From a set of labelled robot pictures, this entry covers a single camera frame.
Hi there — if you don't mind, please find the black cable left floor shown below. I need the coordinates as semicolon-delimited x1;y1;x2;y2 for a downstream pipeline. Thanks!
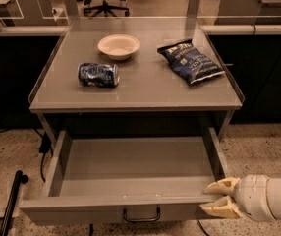
31;128;93;236

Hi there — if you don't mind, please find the black cable floor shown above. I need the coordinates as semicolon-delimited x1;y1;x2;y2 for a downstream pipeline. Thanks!
31;128;93;236
196;219;212;236

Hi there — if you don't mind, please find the grey top drawer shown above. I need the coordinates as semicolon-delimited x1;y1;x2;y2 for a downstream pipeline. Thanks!
20;128;227;225

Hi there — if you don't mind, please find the blue crushed soda can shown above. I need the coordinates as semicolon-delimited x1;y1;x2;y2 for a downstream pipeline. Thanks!
78;63;120;88

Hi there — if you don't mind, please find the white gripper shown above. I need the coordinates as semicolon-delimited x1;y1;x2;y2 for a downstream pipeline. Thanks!
200;175;275;222

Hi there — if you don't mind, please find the black cable right floor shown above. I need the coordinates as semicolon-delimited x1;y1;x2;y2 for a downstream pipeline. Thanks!
196;219;212;236

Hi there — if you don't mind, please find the blue chip bag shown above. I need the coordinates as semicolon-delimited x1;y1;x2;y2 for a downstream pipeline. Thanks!
157;39;225;85

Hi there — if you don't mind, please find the clear acrylic barrier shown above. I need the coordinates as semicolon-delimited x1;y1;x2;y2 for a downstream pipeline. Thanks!
0;0;281;28

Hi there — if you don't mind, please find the grey drawer cabinet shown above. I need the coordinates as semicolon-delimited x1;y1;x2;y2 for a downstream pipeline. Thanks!
30;17;244;139

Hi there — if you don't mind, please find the black pole on floor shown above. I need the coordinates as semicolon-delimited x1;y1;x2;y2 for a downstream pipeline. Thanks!
0;170;28;236

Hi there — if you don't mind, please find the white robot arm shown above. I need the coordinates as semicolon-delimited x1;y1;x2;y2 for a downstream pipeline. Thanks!
200;175;281;222

